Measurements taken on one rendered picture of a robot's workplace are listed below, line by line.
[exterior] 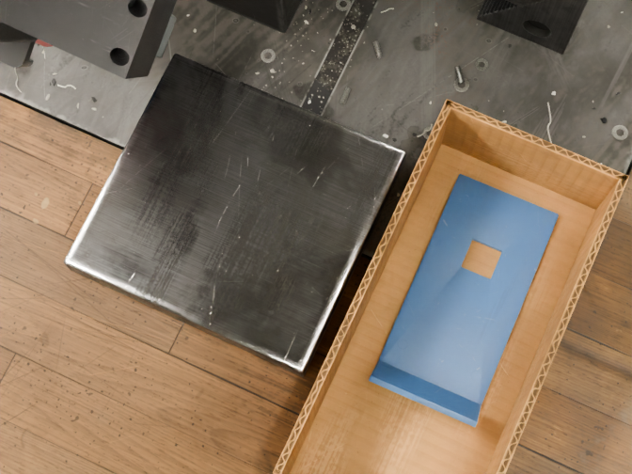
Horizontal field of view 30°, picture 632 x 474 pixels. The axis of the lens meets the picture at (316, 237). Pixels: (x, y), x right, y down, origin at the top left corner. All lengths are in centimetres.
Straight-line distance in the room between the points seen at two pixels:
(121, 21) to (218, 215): 22
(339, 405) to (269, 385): 5
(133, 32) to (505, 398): 34
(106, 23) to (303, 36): 26
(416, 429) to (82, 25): 33
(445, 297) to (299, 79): 18
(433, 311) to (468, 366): 4
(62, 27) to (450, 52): 32
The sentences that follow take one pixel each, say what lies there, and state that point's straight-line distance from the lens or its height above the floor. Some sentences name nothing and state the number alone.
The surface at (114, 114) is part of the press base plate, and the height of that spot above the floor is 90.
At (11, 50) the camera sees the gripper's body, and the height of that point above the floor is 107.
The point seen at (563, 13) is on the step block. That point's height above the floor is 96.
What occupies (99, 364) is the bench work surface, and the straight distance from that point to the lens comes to 77.
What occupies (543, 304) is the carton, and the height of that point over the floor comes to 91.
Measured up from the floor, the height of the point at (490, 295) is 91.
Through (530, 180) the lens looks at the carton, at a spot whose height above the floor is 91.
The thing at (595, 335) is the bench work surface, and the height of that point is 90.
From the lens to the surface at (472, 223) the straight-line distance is 78.
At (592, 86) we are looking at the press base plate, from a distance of 83.
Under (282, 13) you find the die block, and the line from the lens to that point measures 80.
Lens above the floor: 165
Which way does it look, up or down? 75 degrees down
